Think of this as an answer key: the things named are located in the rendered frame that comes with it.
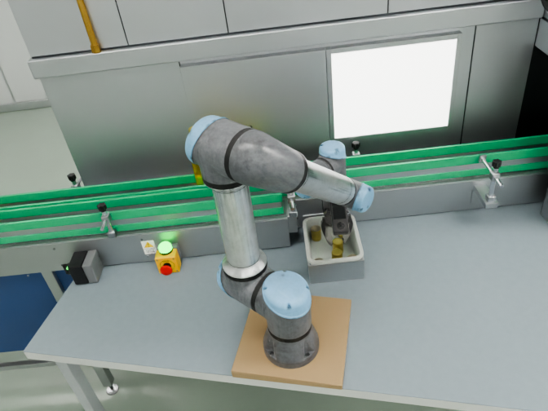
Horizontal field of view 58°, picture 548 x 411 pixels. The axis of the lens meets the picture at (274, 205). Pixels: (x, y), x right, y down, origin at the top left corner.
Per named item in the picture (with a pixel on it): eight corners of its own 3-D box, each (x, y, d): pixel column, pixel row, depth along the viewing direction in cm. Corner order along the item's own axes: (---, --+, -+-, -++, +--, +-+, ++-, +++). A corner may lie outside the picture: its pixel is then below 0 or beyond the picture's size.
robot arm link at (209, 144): (257, 324, 130) (223, 145, 96) (217, 298, 138) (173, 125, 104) (286, 294, 136) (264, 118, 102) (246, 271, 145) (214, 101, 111)
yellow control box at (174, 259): (183, 258, 172) (178, 242, 168) (180, 274, 166) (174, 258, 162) (162, 260, 172) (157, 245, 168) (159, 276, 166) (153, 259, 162)
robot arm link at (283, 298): (293, 347, 123) (289, 311, 115) (252, 322, 130) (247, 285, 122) (321, 317, 130) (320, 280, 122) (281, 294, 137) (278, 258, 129)
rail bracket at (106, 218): (120, 233, 167) (108, 201, 159) (116, 248, 161) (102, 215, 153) (108, 234, 167) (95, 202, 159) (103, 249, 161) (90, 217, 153)
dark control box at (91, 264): (104, 267, 173) (96, 249, 168) (99, 283, 167) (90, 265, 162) (81, 269, 173) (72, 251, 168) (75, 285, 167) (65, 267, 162)
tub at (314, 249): (353, 232, 173) (353, 212, 168) (364, 277, 155) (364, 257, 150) (303, 236, 173) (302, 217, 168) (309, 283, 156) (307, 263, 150)
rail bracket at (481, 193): (482, 198, 175) (492, 142, 161) (501, 228, 161) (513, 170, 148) (468, 199, 175) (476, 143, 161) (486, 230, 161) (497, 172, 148)
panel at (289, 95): (448, 125, 179) (459, 30, 158) (452, 129, 176) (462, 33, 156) (201, 153, 182) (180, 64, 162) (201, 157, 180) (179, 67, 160)
